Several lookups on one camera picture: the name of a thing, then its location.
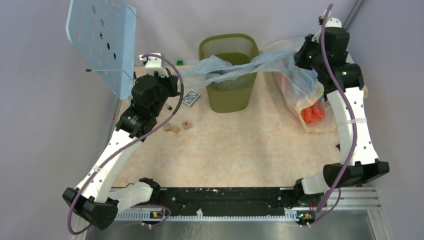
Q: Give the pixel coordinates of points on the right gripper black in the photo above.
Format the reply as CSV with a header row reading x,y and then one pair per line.
x,y
298,57

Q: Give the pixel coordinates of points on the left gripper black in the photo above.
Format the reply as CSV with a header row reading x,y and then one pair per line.
x,y
172,81

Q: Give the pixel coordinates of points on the blue plastic trash bag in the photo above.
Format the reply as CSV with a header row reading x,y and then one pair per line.
x,y
216,70

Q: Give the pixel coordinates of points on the green mesh trash bin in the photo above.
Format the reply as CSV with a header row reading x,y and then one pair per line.
x,y
237,49

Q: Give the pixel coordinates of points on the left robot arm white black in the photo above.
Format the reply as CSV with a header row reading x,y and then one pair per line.
x,y
156,98

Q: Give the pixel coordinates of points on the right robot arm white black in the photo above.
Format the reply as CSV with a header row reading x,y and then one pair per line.
x,y
344,89

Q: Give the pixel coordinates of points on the large translucent bag of trash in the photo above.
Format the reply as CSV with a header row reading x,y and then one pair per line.
x,y
302,92

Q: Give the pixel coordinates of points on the blue playing card box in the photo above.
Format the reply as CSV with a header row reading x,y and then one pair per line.
x,y
190,98

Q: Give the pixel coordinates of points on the wooden letter tile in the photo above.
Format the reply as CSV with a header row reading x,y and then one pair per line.
x,y
187,125
167,127

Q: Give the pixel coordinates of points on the plain wooden tile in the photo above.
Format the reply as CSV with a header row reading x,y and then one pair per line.
x,y
175,129

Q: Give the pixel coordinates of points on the light blue music stand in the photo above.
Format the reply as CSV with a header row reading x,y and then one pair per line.
x,y
104,33

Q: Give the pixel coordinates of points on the white toothed rack strip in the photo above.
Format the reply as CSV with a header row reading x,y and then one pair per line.
x,y
138,215

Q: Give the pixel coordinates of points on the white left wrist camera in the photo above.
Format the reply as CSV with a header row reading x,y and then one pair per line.
x,y
153,65

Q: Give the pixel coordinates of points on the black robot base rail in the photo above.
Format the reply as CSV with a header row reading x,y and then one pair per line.
x,y
232,201

